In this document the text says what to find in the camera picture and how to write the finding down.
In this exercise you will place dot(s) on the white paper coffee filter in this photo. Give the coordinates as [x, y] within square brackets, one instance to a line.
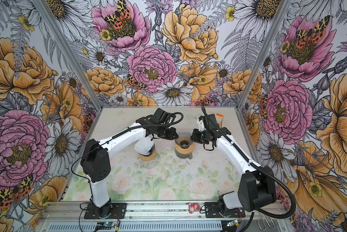
[145, 147]

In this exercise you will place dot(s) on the grey glass dripper cone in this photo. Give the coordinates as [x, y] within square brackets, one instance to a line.
[184, 139]

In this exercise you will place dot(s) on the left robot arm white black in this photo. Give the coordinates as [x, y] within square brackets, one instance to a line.
[95, 160]

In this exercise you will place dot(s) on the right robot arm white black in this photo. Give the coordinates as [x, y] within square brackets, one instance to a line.
[257, 185]

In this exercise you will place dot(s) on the grey ribbed glass pitcher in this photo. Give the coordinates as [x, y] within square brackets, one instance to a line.
[184, 156]

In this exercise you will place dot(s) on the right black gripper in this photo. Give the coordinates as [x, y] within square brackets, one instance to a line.
[194, 136]

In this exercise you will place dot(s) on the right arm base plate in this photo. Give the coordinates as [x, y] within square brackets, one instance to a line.
[218, 210]

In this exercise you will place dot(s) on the green circuit board left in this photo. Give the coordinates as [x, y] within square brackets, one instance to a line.
[106, 225]

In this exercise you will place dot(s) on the green circuit board right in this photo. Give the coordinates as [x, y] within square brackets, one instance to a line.
[233, 223]

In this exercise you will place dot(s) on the coffee filter pack orange top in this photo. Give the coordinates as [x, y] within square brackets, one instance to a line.
[219, 119]

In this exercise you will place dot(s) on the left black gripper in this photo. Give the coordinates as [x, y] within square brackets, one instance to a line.
[173, 132]

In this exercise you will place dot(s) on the green circuit board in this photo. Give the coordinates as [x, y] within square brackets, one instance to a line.
[233, 223]
[106, 225]

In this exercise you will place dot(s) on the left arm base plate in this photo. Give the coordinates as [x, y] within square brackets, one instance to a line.
[115, 210]

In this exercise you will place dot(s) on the pink toy on rail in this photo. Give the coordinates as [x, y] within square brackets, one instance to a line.
[193, 207]

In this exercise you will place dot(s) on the aluminium front rail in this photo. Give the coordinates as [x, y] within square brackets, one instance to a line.
[150, 216]

